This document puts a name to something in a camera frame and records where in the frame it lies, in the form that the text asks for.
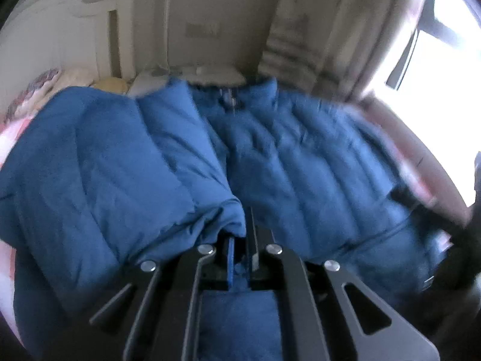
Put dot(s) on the cream fluffy pillow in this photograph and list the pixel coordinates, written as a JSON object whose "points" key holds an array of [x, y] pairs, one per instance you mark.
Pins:
{"points": [[75, 77]]}

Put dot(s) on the dark framed window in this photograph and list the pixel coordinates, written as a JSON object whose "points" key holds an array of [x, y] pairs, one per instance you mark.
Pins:
{"points": [[455, 23]]}

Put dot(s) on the patterned beige curtain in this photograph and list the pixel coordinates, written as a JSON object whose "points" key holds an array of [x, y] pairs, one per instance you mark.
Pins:
{"points": [[338, 49]]}

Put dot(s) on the wall power socket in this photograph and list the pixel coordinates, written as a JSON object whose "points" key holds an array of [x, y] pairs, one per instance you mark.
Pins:
{"points": [[205, 30]]}

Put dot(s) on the white standing lamp pole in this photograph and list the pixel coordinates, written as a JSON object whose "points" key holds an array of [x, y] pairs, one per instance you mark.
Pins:
{"points": [[165, 33]]}

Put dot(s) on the blue quilted puffer jacket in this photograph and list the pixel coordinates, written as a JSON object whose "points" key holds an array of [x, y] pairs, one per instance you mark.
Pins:
{"points": [[115, 181]]}

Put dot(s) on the yellow cushion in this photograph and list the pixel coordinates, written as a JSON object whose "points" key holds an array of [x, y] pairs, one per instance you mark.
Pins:
{"points": [[113, 85]]}

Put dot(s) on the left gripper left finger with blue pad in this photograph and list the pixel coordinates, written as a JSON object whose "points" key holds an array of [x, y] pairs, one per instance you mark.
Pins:
{"points": [[156, 313]]}

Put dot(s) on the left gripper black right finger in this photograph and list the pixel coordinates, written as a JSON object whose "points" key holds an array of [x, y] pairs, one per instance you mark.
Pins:
{"points": [[327, 313]]}

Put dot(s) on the pink white checkered bed sheet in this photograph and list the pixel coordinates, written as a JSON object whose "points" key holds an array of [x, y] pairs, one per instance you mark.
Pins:
{"points": [[19, 271]]}

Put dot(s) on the white wooden headboard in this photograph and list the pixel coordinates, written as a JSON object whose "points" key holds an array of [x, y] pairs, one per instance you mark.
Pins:
{"points": [[63, 34]]}

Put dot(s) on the brown wooden window sill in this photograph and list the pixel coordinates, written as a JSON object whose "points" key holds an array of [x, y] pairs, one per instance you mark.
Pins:
{"points": [[430, 180]]}

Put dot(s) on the white bedside table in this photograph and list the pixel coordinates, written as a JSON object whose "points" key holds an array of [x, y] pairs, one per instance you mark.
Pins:
{"points": [[206, 75]]}

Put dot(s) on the colourful patterned pillow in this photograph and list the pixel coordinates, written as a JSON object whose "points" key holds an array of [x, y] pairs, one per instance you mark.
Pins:
{"points": [[36, 91]]}

